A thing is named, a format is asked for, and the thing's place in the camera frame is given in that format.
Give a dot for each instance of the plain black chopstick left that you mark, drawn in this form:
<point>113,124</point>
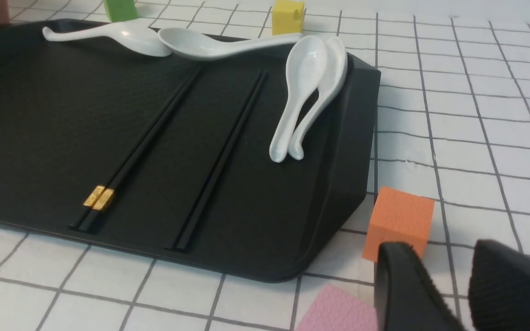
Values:
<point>221,161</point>

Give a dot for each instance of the white ceramic spoon upright left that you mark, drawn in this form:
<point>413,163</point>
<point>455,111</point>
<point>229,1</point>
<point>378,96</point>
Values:
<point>305,67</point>

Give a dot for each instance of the white ceramic spoon upright right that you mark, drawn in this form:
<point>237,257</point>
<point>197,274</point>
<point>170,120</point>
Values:
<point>328,88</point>

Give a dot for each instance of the white ceramic spoon far left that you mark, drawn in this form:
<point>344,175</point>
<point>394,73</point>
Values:
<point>134,36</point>

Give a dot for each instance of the white ceramic spoon centre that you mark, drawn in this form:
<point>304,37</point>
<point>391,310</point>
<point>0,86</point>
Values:
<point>194,45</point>

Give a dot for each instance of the black plastic tray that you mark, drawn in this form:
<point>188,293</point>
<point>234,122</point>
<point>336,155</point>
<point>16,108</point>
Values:
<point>169,157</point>

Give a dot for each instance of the pink foam pad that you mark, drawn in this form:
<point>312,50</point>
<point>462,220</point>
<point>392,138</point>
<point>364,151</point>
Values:
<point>336,310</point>

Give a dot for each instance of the plain black chopstick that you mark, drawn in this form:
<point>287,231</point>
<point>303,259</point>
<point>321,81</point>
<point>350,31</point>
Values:
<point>228,165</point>
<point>221,161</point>

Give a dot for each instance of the green foam block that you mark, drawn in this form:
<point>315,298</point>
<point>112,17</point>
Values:
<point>120,10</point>

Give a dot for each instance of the black chopstick gold band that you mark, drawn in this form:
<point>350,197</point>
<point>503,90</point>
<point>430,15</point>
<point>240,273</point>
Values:
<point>122,161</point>
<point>138,161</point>

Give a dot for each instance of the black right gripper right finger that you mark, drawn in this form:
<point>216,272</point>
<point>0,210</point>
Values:
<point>499,288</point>

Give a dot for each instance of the orange foam cube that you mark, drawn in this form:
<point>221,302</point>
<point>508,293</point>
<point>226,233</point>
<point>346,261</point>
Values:
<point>398,216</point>

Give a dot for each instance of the plain black chopstick right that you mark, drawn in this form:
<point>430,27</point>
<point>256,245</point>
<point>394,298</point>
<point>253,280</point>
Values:
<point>228,165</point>

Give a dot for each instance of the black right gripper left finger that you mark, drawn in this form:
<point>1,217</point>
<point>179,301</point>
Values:
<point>405,296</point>

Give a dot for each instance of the white ceramic spoon upright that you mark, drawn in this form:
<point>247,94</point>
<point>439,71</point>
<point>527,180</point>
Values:
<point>328,88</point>
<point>305,67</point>

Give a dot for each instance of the yellow foam block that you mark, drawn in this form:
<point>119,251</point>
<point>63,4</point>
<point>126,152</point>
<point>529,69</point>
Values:
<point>287,17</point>

